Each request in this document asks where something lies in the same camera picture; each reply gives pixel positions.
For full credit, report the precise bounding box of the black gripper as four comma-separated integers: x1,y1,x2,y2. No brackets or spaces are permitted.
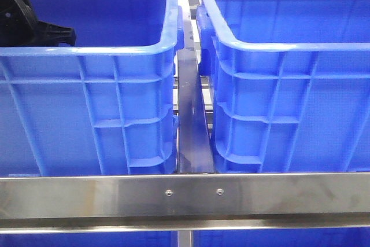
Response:
1,0,76,47

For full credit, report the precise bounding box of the blue plastic crate left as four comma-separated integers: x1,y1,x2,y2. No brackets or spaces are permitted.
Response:
1,0,183,177

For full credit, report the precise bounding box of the blue plastic crate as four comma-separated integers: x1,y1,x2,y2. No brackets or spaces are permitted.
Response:
198,0,369,173
1,0,183,177

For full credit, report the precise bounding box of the steel centre divider bar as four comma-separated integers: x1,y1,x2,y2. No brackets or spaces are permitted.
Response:
177,17,214,174

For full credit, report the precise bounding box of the blue crate lower left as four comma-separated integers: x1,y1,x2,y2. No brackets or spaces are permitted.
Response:
1,231,177,246

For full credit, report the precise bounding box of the blue plastic crate right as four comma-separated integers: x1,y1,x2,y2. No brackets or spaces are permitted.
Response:
198,0,369,173

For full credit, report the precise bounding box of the blue crate lower right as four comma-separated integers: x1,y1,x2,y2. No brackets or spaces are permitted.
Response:
194,227,369,247

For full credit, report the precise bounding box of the stainless steel front rail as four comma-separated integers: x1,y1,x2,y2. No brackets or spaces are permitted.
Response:
1,172,369,234

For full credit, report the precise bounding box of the steel vertical post below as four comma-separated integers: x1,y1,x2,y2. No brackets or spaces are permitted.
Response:
177,230,193,247

